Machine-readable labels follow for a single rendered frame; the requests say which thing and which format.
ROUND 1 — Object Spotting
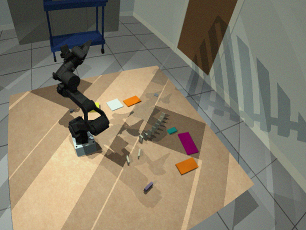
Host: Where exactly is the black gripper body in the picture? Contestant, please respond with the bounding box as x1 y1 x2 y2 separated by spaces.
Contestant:
62 46 86 72

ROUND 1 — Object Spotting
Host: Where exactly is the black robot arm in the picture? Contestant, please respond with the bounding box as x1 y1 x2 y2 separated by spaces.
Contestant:
52 44 110 145

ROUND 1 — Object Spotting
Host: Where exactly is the pale white flat tile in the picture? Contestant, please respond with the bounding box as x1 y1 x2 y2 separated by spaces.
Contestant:
106 98 124 111

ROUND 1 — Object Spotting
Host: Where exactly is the purple rectangular block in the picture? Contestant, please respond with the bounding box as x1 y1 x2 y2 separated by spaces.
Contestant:
144 181 153 192

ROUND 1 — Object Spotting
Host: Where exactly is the teal flat block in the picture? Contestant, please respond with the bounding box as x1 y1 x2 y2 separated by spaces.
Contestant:
167 127 177 135

